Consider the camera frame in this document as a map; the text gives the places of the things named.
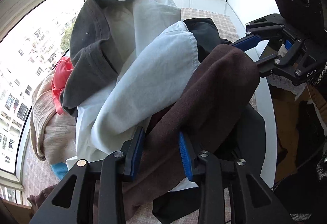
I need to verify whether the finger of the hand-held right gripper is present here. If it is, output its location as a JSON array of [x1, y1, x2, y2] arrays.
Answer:
[[231, 14, 290, 52], [254, 38, 311, 79]]

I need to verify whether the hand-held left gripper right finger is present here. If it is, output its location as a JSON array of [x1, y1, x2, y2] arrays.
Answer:
[[178, 133, 294, 224]]

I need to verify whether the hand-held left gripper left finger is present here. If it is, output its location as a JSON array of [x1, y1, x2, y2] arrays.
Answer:
[[29, 126, 146, 224]]

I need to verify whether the brown fleece sweater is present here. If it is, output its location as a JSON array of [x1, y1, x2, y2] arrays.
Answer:
[[28, 44, 260, 224]]

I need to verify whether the white lace cloth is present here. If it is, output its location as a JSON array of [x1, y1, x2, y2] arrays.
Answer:
[[267, 74, 314, 102]]

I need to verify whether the black cloth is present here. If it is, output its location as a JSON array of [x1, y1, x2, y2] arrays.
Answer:
[[183, 18, 231, 61]]

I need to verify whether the pink plaid blanket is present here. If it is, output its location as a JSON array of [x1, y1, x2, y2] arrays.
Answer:
[[24, 7, 257, 205]]

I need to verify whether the blue garment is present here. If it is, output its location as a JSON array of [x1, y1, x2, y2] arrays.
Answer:
[[50, 162, 69, 180]]

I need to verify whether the white shirt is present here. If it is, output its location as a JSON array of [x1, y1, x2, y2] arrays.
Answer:
[[65, 0, 201, 171]]

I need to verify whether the red garment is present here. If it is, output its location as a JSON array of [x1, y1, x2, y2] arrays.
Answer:
[[51, 56, 75, 115]]

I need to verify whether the dark grey t-shirt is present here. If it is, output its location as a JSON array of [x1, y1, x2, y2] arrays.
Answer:
[[61, 0, 160, 115]]

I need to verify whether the person's black tweed jacket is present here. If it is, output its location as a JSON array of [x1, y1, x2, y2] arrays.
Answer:
[[274, 155, 327, 224]]

